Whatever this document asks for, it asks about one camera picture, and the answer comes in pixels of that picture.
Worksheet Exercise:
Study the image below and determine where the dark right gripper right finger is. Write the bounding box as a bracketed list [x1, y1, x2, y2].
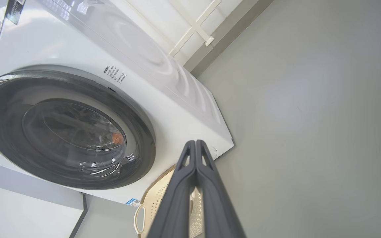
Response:
[195, 139, 246, 238]

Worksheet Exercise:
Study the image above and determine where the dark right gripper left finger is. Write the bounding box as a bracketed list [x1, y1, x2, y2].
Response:
[148, 140, 197, 238]

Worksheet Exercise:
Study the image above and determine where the white front-load washing machine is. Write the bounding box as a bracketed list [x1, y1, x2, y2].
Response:
[0, 0, 234, 207]

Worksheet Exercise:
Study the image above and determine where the cream basket with brown rim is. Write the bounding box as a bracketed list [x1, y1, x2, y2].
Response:
[134, 164, 207, 238]

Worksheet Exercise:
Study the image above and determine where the white panel with dark edge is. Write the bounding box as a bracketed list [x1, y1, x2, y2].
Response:
[0, 158, 88, 238]

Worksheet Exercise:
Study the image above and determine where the black rectangular sticker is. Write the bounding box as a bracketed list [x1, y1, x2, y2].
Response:
[5, 0, 26, 25]

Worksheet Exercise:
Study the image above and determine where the white wall frame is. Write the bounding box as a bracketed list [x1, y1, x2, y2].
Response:
[169, 0, 224, 57]

